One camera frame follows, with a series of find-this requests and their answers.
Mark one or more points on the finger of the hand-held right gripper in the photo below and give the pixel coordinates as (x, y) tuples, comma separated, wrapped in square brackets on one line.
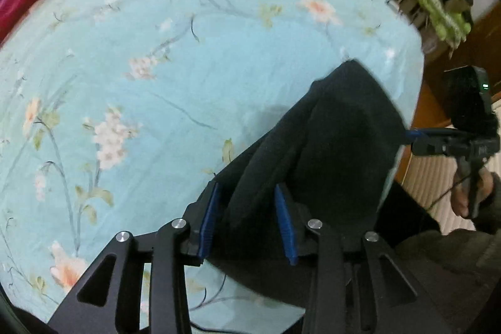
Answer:
[(422, 134)]

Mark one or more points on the person's right forearm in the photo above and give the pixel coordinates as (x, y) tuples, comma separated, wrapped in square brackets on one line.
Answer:
[(491, 212)]

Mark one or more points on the floral light blue bed sheet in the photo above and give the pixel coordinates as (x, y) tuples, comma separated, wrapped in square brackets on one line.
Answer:
[(156, 83)]

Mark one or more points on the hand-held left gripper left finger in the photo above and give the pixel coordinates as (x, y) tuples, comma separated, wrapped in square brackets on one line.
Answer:
[(209, 216)]

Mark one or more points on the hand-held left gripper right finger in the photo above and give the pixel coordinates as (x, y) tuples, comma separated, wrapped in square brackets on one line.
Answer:
[(285, 224)]

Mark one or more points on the white ribbed panel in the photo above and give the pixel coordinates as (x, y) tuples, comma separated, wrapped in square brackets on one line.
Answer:
[(426, 185)]

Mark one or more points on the black pants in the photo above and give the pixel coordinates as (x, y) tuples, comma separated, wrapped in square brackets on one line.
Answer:
[(344, 130)]

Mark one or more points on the person's dark clothing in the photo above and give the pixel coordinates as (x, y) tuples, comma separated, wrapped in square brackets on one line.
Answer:
[(450, 279)]

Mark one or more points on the green garment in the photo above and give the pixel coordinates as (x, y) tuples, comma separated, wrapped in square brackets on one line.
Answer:
[(442, 11)]

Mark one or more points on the person's right hand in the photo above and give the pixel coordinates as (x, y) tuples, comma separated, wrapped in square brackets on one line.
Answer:
[(460, 197)]

